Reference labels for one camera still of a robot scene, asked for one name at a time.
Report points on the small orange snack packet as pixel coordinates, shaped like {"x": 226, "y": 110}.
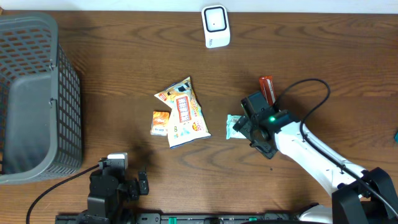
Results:
{"x": 160, "y": 120}

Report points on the grey plastic mesh basket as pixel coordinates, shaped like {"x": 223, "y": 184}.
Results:
{"x": 40, "y": 102}

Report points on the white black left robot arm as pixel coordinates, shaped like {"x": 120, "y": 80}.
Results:
{"x": 101, "y": 205}

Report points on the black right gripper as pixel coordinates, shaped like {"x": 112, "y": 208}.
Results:
{"x": 244, "y": 126}

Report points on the red orange chocolate bar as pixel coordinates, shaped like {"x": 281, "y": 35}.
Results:
{"x": 267, "y": 89}

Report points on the yellow white chips bag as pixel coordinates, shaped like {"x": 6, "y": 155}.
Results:
{"x": 186, "y": 120}

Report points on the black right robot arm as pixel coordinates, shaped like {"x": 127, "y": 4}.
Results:
{"x": 358, "y": 195}

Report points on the pale green wipes pack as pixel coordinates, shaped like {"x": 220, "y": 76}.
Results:
{"x": 230, "y": 132}

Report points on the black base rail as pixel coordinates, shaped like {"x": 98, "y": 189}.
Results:
{"x": 156, "y": 218}

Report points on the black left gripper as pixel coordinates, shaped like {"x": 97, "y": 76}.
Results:
{"x": 134, "y": 189}

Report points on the white barcode scanner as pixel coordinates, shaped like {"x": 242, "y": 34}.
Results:
{"x": 216, "y": 26}

